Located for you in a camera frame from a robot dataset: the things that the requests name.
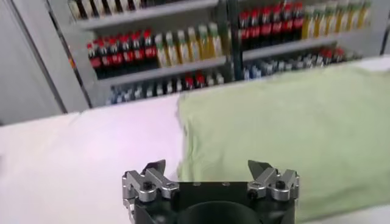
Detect open drinks display cooler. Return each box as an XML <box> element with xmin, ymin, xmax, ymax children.
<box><xmin>45</xmin><ymin>0</ymin><xmax>241</xmax><ymax>107</ymax></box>
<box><xmin>227</xmin><ymin>0</ymin><xmax>390</xmax><ymax>82</ymax></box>

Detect light green t-shirt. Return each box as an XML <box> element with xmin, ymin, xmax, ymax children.
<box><xmin>176</xmin><ymin>65</ymin><xmax>390</xmax><ymax>223</ymax></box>

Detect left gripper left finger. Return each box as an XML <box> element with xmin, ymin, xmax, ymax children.
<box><xmin>121</xmin><ymin>159</ymin><xmax>180</xmax><ymax>214</ymax></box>

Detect yellow tea bottle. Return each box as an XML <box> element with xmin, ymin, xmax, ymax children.
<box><xmin>154</xmin><ymin>33</ymin><xmax>168</xmax><ymax>68</ymax></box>
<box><xmin>335</xmin><ymin>0</ymin><xmax>348</xmax><ymax>33</ymax></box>
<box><xmin>208</xmin><ymin>22</ymin><xmax>224</xmax><ymax>58</ymax></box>
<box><xmin>197</xmin><ymin>24</ymin><xmax>212</xmax><ymax>61</ymax></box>
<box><xmin>346</xmin><ymin>0</ymin><xmax>360</xmax><ymax>31</ymax></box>
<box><xmin>186</xmin><ymin>27</ymin><xmax>201</xmax><ymax>63</ymax></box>
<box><xmin>165</xmin><ymin>31</ymin><xmax>179</xmax><ymax>66</ymax></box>
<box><xmin>313</xmin><ymin>4</ymin><xmax>326</xmax><ymax>38</ymax></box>
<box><xmin>175</xmin><ymin>29</ymin><xmax>190</xmax><ymax>65</ymax></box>
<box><xmin>302</xmin><ymin>5</ymin><xmax>315</xmax><ymax>40</ymax></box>
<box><xmin>356</xmin><ymin>0</ymin><xmax>372</xmax><ymax>29</ymax></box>
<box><xmin>324</xmin><ymin>2</ymin><xmax>337</xmax><ymax>36</ymax></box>

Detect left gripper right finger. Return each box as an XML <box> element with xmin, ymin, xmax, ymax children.
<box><xmin>247</xmin><ymin>159</ymin><xmax>300</xmax><ymax>202</ymax></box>

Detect white cooler shelf board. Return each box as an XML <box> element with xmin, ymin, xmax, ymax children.
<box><xmin>96</xmin><ymin>56</ymin><xmax>229</xmax><ymax>89</ymax></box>
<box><xmin>242</xmin><ymin>29</ymin><xmax>372</xmax><ymax>61</ymax></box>
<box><xmin>76</xmin><ymin>0</ymin><xmax>220</xmax><ymax>31</ymax></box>

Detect red-cap cola bottle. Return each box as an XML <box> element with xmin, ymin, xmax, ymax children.
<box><xmin>194</xmin><ymin>72</ymin><xmax>207</xmax><ymax>89</ymax></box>
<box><xmin>96</xmin><ymin>40</ymin><xmax>113</xmax><ymax>77</ymax></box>
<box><xmin>271</xmin><ymin>5</ymin><xmax>283</xmax><ymax>45</ymax></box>
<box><xmin>107</xmin><ymin>37</ymin><xmax>124</xmax><ymax>75</ymax></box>
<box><xmin>130</xmin><ymin>32</ymin><xmax>146</xmax><ymax>71</ymax></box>
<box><xmin>292</xmin><ymin>1</ymin><xmax>305</xmax><ymax>41</ymax></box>
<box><xmin>260</xmin><ymin>7</ymin><xmax>272</xmax><ymax>47</ymax></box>
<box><xmin>119</xmin><ymin>35</ymin><xmax>135</xmax><ymax>72</ymax></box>
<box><xmin>142</xmin><ymin>29</ymin><xmax>157</xmax><ymax>69</ymax></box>
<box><xmin>239</xmin><ymin>11</ymin><xmax>251</xmax><ymax>51</ymax></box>
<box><xmin>249</xmin><ymin>9</ymin><xmax>262</xmax><ymax>49</ymax></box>
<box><xmin>332</xmin><ymin>47</ymin><xmax>345</xmax><ymax>61</ymax></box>
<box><xmin>321</xmin><ymin>48</ymin><xmax>333</xmax><ymax>63</ymax></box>
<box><xmin>282</xmin><ymin>2</ymin><xmax>294</xmax><ymax>43</ymax></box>
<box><xmin>184</xmin><ymin>74</ymin><xmax>196</xmax><ymax>91</ymax></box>
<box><xmin>86</xmin><ymin>42</ymin><xmax>102</xmax><ymax>79</ymax></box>

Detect glass cooler door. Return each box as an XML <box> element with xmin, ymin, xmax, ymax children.
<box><xmin>44</xmin><ymin>0</ymin><xmax>94</xmax><ymax>109</ymax></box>

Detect black vertical frame strip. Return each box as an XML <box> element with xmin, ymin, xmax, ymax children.
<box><xmin>380</xmin><ymin>26</ymin><xmax>390</xmax><ymax>56</ymax></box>
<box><xmin>7</xmin><ymin>0</ymin><xmax>68</xmax><ymax>115</ymax></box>

